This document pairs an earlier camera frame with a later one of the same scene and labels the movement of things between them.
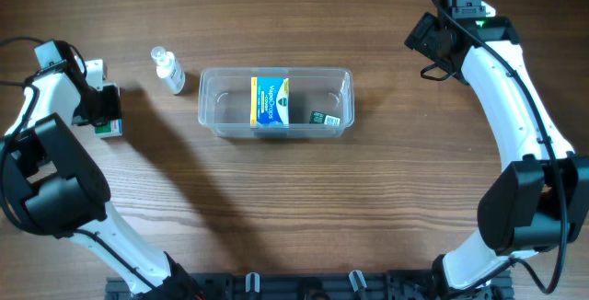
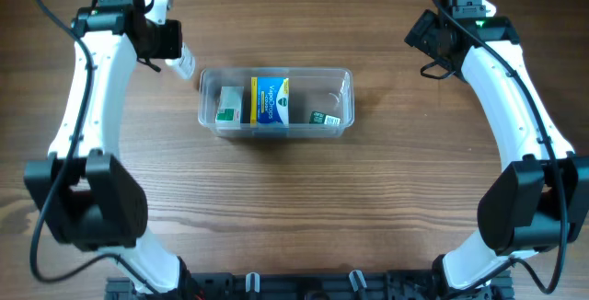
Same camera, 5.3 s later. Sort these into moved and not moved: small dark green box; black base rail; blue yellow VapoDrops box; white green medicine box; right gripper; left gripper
Moved: left gripper; white green medicine box
Not moved: small dark green box; right gripper; black base rail; blue yellow VapoDrops box
